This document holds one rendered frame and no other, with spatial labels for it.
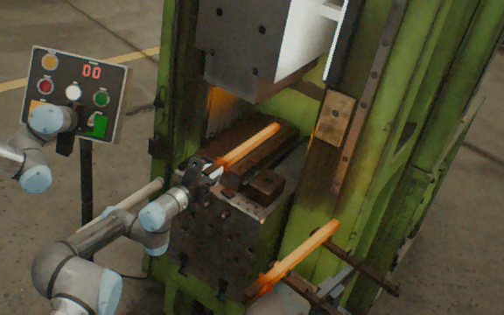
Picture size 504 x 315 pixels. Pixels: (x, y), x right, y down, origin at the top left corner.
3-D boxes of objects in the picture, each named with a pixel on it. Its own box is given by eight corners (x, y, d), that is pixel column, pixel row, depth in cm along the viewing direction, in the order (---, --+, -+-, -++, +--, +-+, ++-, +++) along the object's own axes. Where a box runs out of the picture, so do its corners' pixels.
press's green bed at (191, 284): (223, 377, 228) (241, 307, 200) (157, 328, 242) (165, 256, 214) (287, 298, 267) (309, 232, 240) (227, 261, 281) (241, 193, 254)
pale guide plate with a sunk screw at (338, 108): (339, 148, 166) (353, 101, 157) (313, 136, 170) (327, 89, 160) (341, 145, 168) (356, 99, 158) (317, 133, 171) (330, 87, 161)
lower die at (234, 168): (236, 192, 183) (241, 173, 178) (192, 167, 191) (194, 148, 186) (295, 144, 214) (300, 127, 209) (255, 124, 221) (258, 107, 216)
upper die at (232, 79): (254, 105, 163) (260, 77, 157) (203, 80, 170) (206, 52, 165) (317, 66, 193) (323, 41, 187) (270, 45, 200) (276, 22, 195)
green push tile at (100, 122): (104, 138, 186) (108, 117, 185) (83, 133, 186) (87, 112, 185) (105, 138, 188) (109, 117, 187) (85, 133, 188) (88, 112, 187)
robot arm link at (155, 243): (141, 233, 172) (143, 207, 166) (171, 245, 170) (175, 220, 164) (129, 248, 166) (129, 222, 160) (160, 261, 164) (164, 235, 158)
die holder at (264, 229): (241, 308, 200) (262, 221, 174) (164, 256, 214) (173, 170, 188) (310, 232, 240) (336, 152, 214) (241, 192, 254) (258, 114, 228)
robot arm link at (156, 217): (135, 226, 159) (136, 205, 154) (160, 209, 167) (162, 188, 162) (155, 239, 156) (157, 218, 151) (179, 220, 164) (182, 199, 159)
